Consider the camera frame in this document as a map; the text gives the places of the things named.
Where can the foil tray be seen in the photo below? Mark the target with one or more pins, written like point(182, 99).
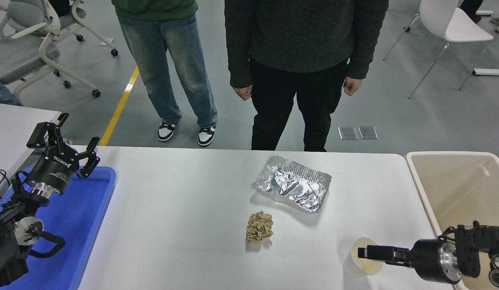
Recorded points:
point(291, 185)

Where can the tan paper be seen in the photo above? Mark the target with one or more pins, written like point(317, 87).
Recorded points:
point(259, 227)

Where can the short white table foot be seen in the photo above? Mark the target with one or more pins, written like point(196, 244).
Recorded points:
point(485, 12)

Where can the long white table foot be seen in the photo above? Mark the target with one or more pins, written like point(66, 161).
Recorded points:
point(491, 72)

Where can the large pale bin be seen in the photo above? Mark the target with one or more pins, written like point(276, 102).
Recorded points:
point(454, 185)

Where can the grey office chair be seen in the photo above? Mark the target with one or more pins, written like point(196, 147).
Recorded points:
point(40, 12)
point(20, 58)

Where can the blue plastic tray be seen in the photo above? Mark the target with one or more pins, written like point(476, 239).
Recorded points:
point(84, 217)

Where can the metal floor plate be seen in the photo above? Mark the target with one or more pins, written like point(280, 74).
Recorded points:
point(368, 132)
point(347, 133)

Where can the white paper cup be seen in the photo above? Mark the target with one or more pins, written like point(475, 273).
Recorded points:
point(352, 264)

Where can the white plastic chair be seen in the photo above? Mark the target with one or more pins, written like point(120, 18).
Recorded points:
point(454, 24)

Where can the person's right hand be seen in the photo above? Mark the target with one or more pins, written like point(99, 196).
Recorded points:
point(243, 92)

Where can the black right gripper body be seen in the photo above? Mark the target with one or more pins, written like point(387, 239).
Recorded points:
point(426, 259)

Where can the person's left hand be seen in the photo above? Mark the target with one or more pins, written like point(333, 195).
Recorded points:
point(352, 85)

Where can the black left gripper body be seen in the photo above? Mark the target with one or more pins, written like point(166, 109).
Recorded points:
point(52, 169)

